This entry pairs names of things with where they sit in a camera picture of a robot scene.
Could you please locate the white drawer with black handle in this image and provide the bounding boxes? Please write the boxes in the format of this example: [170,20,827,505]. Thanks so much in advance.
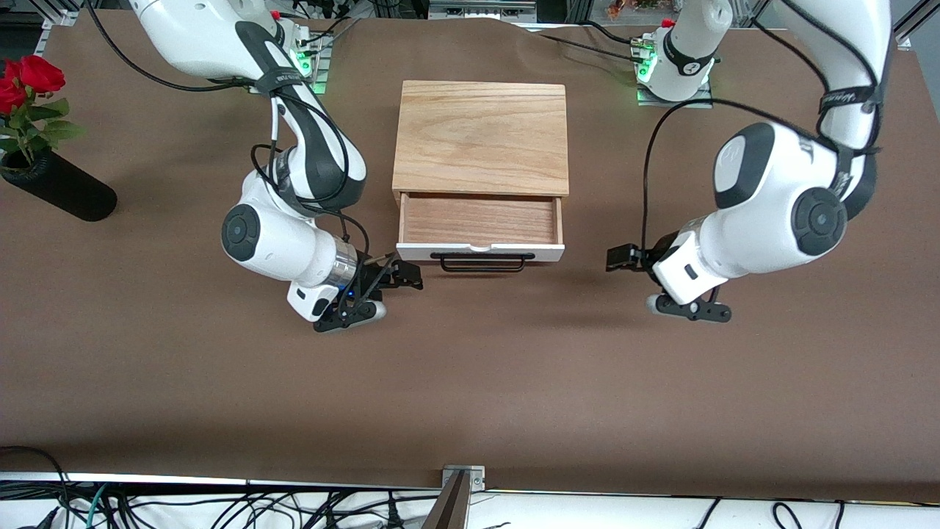
[396,192,567,275]

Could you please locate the brown table cover mat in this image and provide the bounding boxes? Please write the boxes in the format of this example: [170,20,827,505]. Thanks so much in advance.
[0,9,940,505]

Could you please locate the light wooden cabinet box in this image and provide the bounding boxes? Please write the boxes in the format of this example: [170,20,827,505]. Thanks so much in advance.
[391,80,571,211]

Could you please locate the grey equipment box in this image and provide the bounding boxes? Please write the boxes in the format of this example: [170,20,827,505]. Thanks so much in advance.
[428,0,538,22]

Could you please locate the red roses with green leaves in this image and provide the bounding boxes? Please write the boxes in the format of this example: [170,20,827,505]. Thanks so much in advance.
[0,54,87,168]

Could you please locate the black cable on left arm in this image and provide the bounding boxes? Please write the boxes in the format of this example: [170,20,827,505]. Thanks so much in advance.
[641,0,886,254]

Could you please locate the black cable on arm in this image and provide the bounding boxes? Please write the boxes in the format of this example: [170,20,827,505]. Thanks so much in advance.
[641,0,886,254]
[83,0,372,265]

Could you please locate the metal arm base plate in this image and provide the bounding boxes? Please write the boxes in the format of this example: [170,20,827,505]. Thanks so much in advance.
[636,77,715,109]
[294,33,335,97]

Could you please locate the black base power cable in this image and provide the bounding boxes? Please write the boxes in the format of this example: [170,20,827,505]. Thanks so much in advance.
[529,19,651,58]

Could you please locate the metal bracket with camera post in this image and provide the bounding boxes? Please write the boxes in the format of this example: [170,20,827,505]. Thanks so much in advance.
[422,464,486,529]

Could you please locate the black cable tangle below table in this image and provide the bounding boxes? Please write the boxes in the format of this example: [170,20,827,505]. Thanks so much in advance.
[0,445,441,529]

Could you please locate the black cable loops on white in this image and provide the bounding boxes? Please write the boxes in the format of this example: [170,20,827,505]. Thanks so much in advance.
[693,498,847,529]

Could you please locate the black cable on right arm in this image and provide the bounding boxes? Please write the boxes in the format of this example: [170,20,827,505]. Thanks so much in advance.
[83,0,372,265]

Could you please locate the teal cable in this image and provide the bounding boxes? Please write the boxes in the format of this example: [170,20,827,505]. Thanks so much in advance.
[84,483,109,529]

